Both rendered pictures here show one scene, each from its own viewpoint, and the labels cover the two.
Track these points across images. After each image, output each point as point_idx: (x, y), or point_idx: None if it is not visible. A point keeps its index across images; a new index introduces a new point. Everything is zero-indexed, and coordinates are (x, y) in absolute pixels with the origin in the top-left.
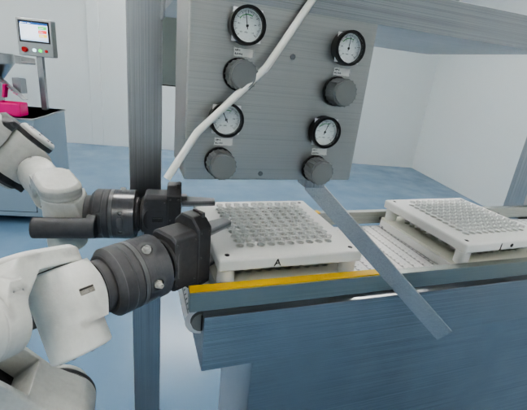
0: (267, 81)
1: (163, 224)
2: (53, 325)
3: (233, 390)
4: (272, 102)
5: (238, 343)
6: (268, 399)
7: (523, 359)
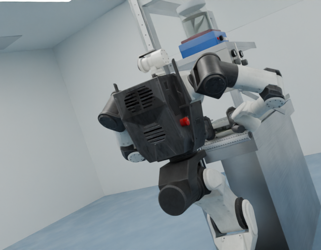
0: None
1: (210, 129)
2: (253, 117)
3: (250, 188)
4: None
5: (257, 139)
6: (264, 170)
7: (287, 148)
